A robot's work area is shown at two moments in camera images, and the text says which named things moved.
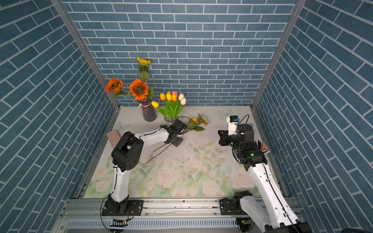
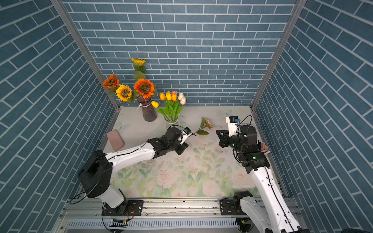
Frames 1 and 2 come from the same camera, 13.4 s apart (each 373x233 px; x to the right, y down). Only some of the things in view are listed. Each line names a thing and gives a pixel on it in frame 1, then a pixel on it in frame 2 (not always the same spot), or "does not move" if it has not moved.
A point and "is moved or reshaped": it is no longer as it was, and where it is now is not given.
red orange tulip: [174, 95] does not move
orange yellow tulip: [168, 98] does not move
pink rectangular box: [113, 137] does not move
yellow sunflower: [193, 124] → [124, 92]
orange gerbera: [116, 86] is moved or reshaped
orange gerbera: [139, 89] is moved or reshaped
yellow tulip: [162, 110] does not move
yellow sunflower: [144, 75] is moved or reshaped
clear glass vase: [170, 120] does not move
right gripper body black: [230, 141] does not move
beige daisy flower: [204, 121] is moved or reshaped
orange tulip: [162, 97] does not move
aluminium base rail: [161, 215] does not move
